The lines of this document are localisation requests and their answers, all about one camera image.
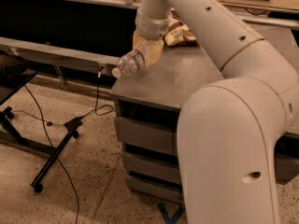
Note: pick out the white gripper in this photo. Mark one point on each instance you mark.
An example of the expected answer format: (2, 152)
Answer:
(149, 27)

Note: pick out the clear plastic water bottle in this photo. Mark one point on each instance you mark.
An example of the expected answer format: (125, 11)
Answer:
(129, 64)

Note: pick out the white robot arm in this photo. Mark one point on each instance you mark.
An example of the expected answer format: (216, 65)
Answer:
(228, 129)

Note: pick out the brown and white snack bag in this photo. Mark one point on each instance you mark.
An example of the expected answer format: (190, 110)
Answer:
(178, 34)

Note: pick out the grey drawer cabinet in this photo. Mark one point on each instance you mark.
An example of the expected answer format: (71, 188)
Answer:
(157, 95)

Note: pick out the top grey drawer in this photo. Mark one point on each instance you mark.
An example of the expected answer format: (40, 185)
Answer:
(147, 135)

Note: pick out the grey drawer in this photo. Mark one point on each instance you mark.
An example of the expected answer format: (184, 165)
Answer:
(147, 135)
(151, 167)
(154, 189)

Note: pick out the middle grey drawer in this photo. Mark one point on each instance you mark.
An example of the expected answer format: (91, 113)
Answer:
(151, 167)

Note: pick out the wooden back shelf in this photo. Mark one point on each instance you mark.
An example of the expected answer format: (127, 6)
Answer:
(282, 13)

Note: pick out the bottom grey drawer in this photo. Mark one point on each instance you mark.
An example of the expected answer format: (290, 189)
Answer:
(154, 189)

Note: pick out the blue tape floor mark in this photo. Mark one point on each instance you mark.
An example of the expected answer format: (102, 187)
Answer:
(170, 219)

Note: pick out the grey metal shelf rail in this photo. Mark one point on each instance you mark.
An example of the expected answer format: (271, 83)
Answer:
(69, 58)

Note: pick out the black rolling stand frame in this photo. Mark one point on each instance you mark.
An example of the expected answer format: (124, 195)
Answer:
(32, 138)

